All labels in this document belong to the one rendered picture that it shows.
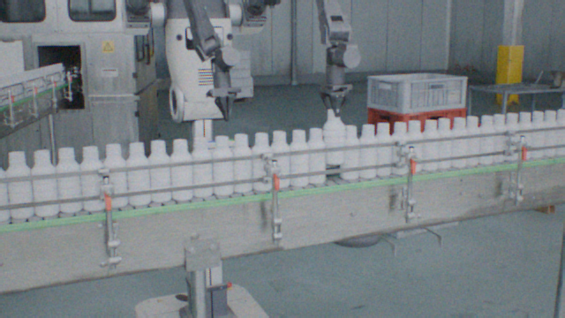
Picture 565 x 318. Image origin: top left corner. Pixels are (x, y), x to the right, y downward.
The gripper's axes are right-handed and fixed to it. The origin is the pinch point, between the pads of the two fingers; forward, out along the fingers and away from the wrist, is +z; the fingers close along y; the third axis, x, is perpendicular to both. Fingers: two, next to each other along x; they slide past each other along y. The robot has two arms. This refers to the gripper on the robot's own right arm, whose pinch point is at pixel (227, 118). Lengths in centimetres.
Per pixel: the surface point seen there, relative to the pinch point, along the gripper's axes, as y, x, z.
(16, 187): -62, -17, 17
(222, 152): -8.7, -18.9, 13.0
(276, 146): 8.3, -17.6, 12.5
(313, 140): 20.4, -17.6, 11.6
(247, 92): 327, 873, -216
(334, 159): 26.2, -17.6, 18.0
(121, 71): 16, 326, -109
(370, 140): 38.9, -19.0, 13.3
